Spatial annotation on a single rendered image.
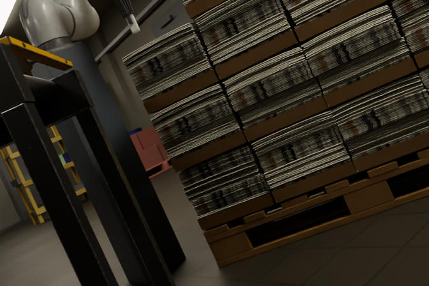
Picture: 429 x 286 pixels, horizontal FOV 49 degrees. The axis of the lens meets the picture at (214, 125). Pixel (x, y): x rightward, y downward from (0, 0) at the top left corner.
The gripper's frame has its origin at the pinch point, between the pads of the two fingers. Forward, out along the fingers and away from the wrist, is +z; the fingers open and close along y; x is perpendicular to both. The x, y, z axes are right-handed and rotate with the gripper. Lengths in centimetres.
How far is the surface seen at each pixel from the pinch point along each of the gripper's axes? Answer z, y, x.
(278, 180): 74, -19, -31
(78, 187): 68, 566, 441
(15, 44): 16, -92, -10
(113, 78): -89, 634, 320
